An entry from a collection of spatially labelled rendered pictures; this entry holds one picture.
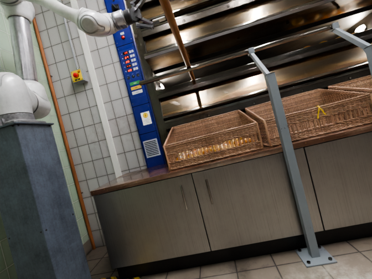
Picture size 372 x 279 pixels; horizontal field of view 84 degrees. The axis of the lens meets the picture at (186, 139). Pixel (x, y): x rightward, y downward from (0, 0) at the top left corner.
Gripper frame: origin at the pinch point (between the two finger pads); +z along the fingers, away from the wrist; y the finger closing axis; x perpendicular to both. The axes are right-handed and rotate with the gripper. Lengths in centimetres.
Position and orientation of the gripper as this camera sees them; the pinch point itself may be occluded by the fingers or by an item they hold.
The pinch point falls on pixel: (160, 6)
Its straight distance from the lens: 132.7
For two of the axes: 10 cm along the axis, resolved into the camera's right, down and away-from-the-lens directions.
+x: -1.2, 0.4, -9.9
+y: 2.5, 9.7, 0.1
